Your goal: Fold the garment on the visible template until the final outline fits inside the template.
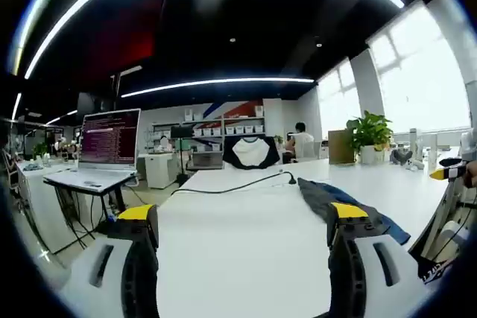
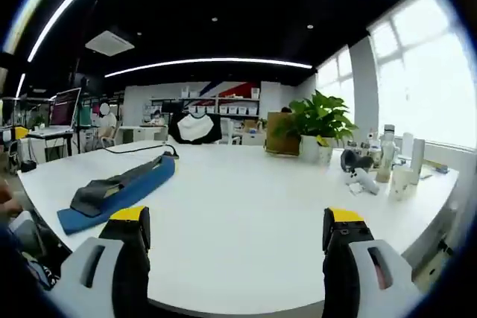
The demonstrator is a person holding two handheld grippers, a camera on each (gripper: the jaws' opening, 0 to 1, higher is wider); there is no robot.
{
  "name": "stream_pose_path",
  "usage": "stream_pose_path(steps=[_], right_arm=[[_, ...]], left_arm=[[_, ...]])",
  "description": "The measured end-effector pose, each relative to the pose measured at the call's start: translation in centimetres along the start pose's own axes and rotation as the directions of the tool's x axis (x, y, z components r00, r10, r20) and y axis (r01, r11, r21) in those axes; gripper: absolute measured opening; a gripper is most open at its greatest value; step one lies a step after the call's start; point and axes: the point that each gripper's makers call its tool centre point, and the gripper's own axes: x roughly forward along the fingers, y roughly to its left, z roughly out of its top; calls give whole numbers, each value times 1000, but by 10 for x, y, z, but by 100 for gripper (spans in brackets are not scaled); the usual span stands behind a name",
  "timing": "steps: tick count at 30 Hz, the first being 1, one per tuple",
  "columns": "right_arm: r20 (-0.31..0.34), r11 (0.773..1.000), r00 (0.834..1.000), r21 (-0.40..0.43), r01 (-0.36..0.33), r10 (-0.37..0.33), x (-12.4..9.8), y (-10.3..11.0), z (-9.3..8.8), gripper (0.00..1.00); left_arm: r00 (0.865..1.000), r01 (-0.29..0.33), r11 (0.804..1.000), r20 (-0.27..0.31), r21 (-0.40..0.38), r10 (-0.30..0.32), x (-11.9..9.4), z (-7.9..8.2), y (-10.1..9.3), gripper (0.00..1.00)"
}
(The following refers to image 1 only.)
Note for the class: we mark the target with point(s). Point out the white cabinet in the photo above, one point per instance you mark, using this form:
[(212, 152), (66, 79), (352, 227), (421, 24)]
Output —
[(158, 171)]

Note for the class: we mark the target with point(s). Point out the person's right hand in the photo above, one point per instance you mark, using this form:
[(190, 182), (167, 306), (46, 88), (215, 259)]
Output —
[(472, 174)]

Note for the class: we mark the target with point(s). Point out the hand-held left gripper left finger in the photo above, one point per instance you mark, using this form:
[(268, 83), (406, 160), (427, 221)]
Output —
[(138, 258)]

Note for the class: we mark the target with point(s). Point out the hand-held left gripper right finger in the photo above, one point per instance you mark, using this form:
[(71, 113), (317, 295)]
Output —
[(350, 258)]

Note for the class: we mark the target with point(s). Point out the black monitor on tripod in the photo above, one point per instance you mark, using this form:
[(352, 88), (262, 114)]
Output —
[(181, 132)]

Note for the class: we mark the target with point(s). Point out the green potted plant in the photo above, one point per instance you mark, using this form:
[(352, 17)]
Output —
[(369, 135)]

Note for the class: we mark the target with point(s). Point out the dark grey desk object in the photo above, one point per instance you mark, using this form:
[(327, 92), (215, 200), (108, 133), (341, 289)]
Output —
[(400, 156)]

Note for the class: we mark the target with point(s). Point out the white office chair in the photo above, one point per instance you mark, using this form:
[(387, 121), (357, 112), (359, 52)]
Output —
[(454, 232), (309, 150)]

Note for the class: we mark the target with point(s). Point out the person's black printed shirt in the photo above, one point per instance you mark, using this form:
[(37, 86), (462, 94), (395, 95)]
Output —
[(432, 269)]

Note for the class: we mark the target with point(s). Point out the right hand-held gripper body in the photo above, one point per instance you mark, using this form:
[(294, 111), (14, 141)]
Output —
[(466, 146)]

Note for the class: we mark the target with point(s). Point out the brown cardboard box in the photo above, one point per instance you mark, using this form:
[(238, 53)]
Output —
[(340, 146)]

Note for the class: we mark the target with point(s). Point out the black-legged laptop stand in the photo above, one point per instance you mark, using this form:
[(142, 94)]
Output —
[(120, 199)]

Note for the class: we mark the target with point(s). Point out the ceiling air conditioner unit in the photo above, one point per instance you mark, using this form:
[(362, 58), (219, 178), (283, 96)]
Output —
[(132, 69)]

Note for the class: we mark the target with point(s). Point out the white laptop with purple screen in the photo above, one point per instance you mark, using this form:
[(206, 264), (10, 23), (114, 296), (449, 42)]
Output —
[(108, 135)]

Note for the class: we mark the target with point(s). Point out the shelf with white boxes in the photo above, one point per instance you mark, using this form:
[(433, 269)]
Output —
[(208, 131)]

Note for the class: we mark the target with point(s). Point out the white side desk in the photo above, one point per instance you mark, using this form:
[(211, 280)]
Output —
[(41, 199)]

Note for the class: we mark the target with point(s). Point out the yellow-green grey blue garment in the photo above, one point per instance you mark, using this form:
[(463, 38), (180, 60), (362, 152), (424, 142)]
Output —
[(316, 195)]

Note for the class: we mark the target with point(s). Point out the narrow bright window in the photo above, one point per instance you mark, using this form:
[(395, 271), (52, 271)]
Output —
[(337, 102)]

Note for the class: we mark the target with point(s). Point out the large bright window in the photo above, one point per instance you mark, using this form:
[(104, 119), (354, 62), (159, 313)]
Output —
[(421, 72)]

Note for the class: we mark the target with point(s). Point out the black and white raglan shirt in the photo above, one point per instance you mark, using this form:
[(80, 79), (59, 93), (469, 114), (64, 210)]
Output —
[(247, 152)]

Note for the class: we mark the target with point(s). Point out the white upright device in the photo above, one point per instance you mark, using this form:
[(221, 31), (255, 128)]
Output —
[(430, 150)]

